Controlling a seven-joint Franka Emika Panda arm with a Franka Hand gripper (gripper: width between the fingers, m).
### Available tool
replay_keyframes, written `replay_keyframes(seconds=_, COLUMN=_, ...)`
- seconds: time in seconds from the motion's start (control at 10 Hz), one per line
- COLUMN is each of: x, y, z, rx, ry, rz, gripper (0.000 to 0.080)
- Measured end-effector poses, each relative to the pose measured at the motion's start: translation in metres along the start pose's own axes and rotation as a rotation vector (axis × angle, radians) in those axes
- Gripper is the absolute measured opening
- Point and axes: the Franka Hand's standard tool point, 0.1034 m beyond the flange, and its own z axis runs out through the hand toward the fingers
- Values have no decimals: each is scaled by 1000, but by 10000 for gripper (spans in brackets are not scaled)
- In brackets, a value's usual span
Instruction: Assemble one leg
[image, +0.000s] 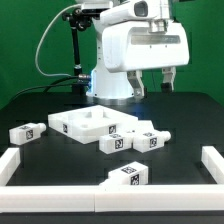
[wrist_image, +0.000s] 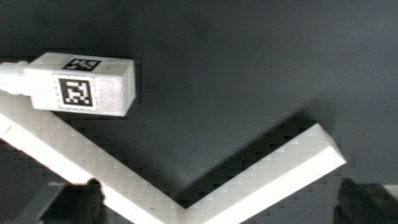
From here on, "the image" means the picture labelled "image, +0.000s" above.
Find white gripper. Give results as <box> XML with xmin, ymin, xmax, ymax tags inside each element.
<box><xmin>102</xmin><ymin>21</ymin><xmax>189</xmax><ymax>99</ymax></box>

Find white square tabletop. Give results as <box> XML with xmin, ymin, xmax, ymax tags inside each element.
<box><xmin>48</xmin><ymin>105</ymin><xmax>138</xmax><ymax>144</ymax></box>

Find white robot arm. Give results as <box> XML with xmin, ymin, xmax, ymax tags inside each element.
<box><xmin>76</xmin><ymin>0</ymin><xmax>189</xmax><ymax>104</ymax></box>

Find white marker sheet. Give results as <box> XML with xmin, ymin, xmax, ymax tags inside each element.
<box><xmin>125</xmin><ymin>120</ymin><xmax>154</xmax><ymax>136</ymax></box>

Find white U-shaped fence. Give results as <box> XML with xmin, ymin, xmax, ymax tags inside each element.
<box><xmin>0</xmin><ymin>148</ymin><xmax>224</xmax><ymax>213</ymax></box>

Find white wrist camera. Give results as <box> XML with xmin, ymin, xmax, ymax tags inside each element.
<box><xmin>134</xmin><ymin>0</ymin><xmax>171</xmax><ymax>32</ymax></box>

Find grey cable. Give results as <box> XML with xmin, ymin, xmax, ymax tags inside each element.
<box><xmin>34</xmin><ymin>3</ymin><xmax>91</xmax><ymax>81</ymax></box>

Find black camera stand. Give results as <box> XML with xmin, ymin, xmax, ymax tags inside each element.
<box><xmin>62</xmin><ymin>9</ymin><xmax>91</xmax><ymax>95</ymax></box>

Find black cables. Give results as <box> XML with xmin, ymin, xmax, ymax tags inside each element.
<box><xmin>9</xmin><ymin>75</ymin><xmax>91</xmax><ymax>101</ymax></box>

